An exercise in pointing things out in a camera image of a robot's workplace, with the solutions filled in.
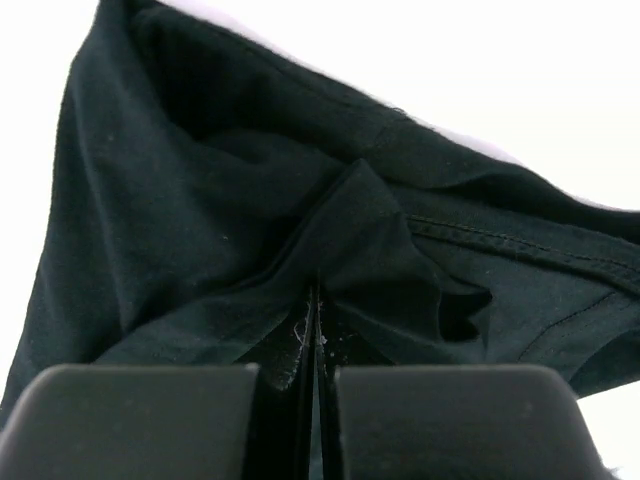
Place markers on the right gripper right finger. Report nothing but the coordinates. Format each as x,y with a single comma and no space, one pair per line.
423,404

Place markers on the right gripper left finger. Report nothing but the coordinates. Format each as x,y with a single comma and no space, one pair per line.
250,420

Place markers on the black t shirt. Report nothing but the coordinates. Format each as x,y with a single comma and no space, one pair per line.
204,186

